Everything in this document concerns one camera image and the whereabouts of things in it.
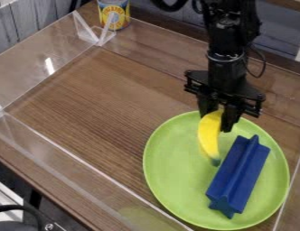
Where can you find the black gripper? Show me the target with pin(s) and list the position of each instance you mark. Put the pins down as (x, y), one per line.
(222, 86)

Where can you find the yellow toy banana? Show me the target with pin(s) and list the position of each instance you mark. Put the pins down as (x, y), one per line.
(208, 133)

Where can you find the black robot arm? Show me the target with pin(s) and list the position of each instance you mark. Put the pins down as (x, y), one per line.
(232, 25)

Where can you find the green round plate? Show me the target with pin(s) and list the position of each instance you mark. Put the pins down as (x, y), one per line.
(178, 174)

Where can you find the blue star-shaped block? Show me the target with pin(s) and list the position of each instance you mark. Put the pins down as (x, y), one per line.
(233, 183)

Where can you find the yellow blue tin can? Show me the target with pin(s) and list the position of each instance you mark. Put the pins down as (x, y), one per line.
(114, 10)

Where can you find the clear acrylic tray wall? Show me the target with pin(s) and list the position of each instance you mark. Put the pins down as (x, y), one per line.
(81, 105)

